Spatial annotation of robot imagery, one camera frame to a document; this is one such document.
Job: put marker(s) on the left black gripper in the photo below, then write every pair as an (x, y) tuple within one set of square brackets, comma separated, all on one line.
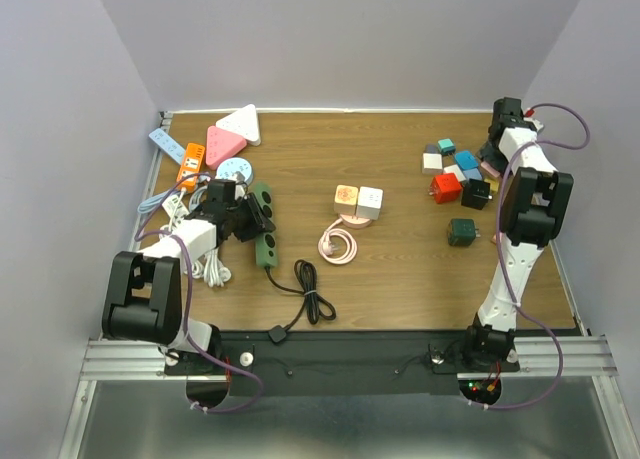
[(258, 222)]

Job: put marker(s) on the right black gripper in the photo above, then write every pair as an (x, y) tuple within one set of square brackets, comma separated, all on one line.
[(486, 154)]

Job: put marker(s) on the green power strip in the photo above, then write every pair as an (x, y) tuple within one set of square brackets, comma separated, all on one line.
[(266, 253)]

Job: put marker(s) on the pink round socket with cable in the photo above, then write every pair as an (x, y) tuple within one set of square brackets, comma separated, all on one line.
[(337, 245)]

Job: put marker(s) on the dark green cube plug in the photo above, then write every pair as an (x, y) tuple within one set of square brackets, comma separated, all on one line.
[(462, 232)]

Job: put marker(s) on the white grey cube plug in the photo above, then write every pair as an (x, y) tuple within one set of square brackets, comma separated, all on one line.
[(369, 203)]

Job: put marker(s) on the pink cube socket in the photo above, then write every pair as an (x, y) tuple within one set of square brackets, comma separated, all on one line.
[(490, 170)]

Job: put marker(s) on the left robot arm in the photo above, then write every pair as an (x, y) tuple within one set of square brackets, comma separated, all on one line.
[(144, 294)]

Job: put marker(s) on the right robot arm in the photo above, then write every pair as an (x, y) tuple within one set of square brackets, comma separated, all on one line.
[(532, 208)]

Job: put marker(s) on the light blue cube plug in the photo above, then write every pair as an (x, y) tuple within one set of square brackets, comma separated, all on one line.
[(473, 174)]

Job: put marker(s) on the yellow cube plug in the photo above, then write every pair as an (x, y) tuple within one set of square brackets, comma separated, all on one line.
[(494, 185)]

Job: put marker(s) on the small white cube plug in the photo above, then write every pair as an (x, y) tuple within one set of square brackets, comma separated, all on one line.
[(456, 171)]

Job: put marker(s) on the black cube plug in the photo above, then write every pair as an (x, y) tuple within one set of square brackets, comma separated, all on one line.
[(476, 194)]

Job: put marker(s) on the teal cube plug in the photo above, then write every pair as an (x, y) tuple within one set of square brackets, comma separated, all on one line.
[(446, 147)]

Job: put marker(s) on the blue round socket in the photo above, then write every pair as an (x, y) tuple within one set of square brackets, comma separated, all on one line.
[(235, 168)]

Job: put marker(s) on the red cube plug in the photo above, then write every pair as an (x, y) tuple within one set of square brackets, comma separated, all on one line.
[(445, 188)]

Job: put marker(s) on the beige cube plug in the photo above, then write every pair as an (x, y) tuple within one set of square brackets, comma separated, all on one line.
[(345, 200)]

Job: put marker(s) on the pink triangular power strip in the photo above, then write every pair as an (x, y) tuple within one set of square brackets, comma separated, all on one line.
[(221, 145)]

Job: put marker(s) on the orange power strip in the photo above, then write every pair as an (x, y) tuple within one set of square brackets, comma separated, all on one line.
[(190, 167)]

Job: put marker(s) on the white triangular power strip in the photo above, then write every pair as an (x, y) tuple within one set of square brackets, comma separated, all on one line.
[(244, 122)]

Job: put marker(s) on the light blue power strip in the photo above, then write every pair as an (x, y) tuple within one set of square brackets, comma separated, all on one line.
[(168, 145)]

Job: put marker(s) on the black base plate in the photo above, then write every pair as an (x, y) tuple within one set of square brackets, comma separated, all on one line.
[(338, 364)]

